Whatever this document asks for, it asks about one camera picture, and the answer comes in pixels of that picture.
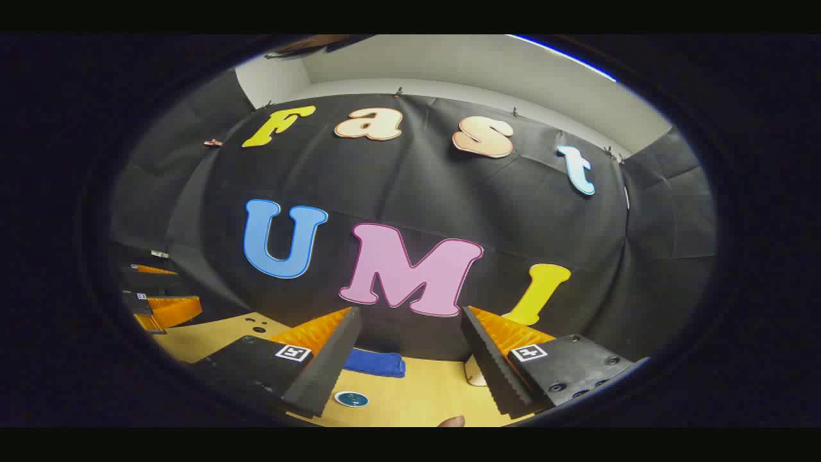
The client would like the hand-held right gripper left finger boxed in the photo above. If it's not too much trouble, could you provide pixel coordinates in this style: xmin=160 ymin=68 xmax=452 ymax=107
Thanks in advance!
xmin=191 ymin=306 xmax=364 ymax=419

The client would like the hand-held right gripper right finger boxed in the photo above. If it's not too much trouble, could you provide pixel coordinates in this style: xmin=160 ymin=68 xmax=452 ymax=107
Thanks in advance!
xmin=460 ymin=305 xmax=637 ymax=419

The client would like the white toaster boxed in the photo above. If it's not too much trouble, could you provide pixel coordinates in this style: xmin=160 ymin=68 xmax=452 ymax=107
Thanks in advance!
xmin=464 ymin=355 xmax=489 ymax=387

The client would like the blue folded towel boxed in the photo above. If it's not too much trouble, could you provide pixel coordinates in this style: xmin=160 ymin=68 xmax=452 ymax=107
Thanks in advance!
xmin=343 ymin=348 xmax=407 ymax=379

